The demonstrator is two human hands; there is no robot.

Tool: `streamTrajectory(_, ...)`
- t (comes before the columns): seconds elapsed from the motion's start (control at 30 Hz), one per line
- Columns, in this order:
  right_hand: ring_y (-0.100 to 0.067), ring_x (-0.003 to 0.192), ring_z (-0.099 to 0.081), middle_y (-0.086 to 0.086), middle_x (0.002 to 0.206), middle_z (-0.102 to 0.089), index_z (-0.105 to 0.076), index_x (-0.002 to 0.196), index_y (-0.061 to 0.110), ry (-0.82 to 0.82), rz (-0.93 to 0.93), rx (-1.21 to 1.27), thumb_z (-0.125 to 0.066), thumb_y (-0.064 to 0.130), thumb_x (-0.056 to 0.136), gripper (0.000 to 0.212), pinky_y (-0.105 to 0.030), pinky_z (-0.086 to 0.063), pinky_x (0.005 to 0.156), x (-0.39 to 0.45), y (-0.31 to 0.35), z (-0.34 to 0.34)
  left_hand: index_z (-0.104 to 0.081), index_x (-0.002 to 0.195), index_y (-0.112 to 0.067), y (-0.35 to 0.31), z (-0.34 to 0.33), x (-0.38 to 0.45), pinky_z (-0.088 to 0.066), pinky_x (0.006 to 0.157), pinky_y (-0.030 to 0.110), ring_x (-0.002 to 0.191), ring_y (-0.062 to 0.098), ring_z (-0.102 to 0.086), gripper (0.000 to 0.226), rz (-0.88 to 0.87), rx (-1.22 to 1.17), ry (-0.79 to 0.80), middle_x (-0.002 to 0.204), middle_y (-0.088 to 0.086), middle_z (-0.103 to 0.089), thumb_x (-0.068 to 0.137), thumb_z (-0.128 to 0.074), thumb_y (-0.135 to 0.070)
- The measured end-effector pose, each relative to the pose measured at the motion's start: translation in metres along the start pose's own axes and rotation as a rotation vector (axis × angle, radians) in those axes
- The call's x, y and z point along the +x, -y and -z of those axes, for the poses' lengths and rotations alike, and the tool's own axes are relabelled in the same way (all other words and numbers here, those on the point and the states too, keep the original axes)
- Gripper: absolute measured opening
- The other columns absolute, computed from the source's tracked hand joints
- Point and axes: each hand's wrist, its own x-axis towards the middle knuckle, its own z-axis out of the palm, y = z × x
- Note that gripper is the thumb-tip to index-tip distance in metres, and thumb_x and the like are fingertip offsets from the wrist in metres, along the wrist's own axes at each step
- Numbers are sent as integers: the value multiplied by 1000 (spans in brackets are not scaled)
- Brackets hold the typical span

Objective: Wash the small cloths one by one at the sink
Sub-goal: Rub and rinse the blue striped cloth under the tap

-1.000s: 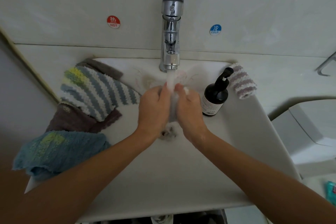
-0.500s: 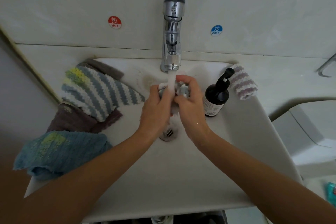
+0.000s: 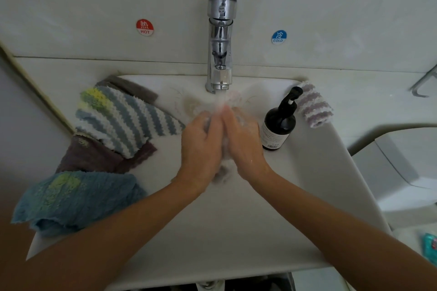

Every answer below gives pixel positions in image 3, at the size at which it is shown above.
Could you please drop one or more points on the pink white striped cloth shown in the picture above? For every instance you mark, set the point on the pink white striped cloth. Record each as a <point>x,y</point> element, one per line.
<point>315,104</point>

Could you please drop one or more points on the white toilet lid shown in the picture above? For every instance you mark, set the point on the white toilet lid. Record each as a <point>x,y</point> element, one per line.
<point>422,250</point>

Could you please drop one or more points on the blue stained cloth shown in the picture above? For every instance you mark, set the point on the blue stained cloth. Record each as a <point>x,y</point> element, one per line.
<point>75,199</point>

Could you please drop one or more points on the metal wall shelf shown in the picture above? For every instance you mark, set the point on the metal wall shelf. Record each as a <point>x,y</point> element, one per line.
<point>425,81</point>

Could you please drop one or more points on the brown cloth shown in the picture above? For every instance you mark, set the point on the brown cloth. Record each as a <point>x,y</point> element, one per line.
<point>99,156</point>

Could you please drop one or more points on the teal tube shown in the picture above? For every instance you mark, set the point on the teal tube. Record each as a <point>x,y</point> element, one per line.
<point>430,248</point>

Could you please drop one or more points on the person's right forearm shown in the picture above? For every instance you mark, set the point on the person's right forearm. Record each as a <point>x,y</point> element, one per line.
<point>348,239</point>

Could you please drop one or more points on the person's right hand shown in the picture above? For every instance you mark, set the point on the person's right hand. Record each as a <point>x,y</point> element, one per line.
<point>244,144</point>

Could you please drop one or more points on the metal sink drain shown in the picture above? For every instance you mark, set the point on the metal sink drain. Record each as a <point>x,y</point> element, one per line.
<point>222,175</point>

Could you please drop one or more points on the white ceramic sink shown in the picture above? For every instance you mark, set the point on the white ceramic sink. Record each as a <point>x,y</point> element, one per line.
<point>232,233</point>

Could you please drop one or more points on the white toilet tank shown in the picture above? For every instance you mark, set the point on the white toilet tank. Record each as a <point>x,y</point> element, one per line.
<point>408,178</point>

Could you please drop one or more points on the red round sticker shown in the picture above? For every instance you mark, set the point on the red round sticker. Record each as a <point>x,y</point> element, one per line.
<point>144,27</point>

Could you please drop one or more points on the chrome faucet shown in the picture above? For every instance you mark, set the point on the chrome faucet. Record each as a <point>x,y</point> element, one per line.
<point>220,38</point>

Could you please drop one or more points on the black pump soap bottle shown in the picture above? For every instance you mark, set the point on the black pump soap bottle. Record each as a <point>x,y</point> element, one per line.
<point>278,127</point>

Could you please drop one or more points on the gray patterned trousers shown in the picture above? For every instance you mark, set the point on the gray patterned trousers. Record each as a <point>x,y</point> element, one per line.
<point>239,283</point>

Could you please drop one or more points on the blue round sticker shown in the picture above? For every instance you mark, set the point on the blue round sticker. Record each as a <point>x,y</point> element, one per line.
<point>279,36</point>

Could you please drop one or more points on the person's left forearm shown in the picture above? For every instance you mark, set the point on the person's left forearm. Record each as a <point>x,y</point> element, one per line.
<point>95,239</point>

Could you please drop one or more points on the person's left hand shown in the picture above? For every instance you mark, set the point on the person's left hand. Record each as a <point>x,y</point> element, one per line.
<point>199,151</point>

